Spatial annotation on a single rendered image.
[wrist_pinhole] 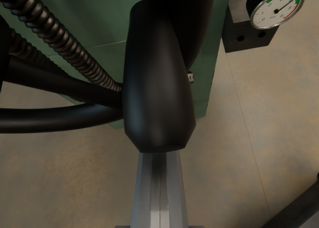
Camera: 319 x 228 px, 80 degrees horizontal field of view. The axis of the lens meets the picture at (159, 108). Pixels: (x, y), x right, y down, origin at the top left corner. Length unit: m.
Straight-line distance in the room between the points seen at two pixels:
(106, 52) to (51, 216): 0.84
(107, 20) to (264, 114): 0.78
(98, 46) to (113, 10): 0.09
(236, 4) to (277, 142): 0.69
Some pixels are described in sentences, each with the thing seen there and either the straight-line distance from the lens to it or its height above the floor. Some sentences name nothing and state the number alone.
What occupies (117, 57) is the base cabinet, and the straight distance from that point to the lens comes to 0.43.
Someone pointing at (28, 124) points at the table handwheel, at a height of 0.70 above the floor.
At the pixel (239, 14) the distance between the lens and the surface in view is 0.36.
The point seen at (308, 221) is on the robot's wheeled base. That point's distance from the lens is 0.76.
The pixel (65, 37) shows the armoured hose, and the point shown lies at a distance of 0.21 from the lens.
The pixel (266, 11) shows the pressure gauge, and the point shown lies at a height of 0.66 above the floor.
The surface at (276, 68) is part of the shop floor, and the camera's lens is 1.08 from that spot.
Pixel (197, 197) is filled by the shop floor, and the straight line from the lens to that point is 0.88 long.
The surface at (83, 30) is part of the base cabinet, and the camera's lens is 0.38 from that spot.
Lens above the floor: 0.87
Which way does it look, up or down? 68 degrees down
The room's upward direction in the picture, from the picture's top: 26 degrees counter-clockwise
